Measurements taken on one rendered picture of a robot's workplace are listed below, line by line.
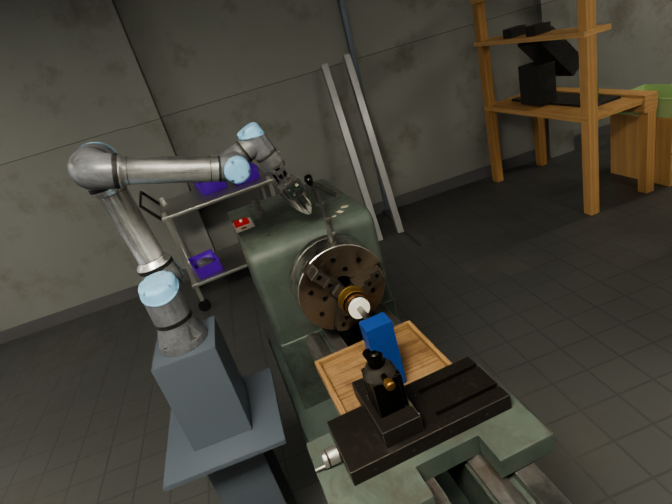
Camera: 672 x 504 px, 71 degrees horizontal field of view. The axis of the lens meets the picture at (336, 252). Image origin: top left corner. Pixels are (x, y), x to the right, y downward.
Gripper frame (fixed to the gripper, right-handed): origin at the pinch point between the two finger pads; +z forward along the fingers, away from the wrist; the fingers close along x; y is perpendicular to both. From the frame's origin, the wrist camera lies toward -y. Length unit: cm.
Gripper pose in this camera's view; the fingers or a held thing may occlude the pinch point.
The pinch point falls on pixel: (307, 210)
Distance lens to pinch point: 166.2
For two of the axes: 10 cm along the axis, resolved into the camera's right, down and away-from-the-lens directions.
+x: 7.8, -6.2, 0.5
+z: 5.3, 7.1, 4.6
